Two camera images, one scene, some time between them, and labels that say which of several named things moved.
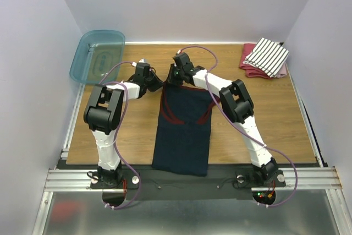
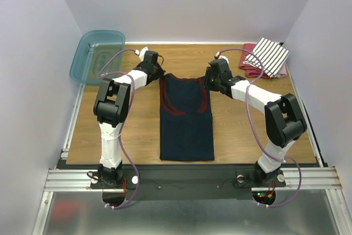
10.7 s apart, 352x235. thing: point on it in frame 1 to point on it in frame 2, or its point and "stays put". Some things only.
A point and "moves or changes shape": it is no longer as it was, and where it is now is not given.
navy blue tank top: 183,137 moves or changes shape
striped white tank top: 268,55 stays put
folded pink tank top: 282,72 stays put
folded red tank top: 251,71 stays put
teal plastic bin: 99,53 stays put
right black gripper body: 172,76 to 208,78
